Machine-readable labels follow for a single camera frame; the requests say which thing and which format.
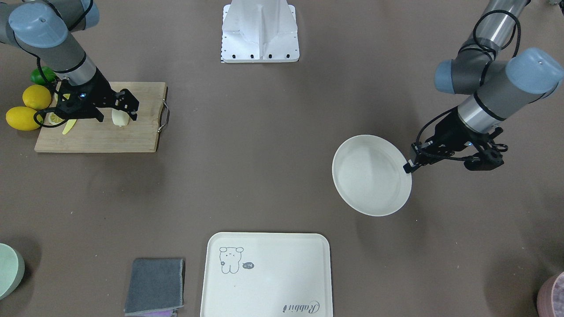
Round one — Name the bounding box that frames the wooden cutting board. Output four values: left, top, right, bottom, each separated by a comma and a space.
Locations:
34, 81, 167, 153

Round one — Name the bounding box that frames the whole yellow lemon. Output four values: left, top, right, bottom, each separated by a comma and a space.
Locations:
22, 85, 52, 110
5, 106, 40, 132

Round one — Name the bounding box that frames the grey folded cloth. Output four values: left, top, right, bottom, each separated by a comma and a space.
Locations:
124, 258, 185, 317

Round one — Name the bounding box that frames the cream rabbit tray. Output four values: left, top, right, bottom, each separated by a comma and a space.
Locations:
200, 232, 333, 317

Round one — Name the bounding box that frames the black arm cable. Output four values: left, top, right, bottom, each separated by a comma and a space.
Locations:
33, 77, 75, 128
419, 9, 523, 146

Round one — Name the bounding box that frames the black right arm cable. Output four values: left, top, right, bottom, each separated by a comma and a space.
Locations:
33, 77, 75, 128

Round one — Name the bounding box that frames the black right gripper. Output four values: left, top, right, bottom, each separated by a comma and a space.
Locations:
55, 70, 139, 123

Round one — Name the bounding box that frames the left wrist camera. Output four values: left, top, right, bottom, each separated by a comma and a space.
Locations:
464, 144, 508, 171

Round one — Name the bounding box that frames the mint green bowl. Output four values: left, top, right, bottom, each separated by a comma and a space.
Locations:
0, 243, 26, 300

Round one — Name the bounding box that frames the yellow plastic knife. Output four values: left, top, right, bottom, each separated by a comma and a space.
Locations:
62, 119, 77, 135

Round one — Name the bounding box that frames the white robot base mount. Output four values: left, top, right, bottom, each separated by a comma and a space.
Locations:
220, 0, 300, 63

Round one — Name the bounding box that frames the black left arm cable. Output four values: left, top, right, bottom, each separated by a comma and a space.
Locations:
419, 9, 523, 146

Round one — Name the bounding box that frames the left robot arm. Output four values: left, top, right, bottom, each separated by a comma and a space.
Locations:
403, 0, 563, 174

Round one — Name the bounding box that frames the pale green round plate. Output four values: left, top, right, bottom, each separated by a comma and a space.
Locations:
332, 135, 412, 217

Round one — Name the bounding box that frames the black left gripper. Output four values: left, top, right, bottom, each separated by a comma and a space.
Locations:
403, 110, 503, 174

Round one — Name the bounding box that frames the green lime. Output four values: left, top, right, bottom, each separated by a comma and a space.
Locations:
30, 66, 58, 85

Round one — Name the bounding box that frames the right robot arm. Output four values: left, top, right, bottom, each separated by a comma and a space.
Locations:
1, 0, 139, 122

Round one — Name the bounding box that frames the lemon half lower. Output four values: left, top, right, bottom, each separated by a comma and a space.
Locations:
45, 112, 65, 126

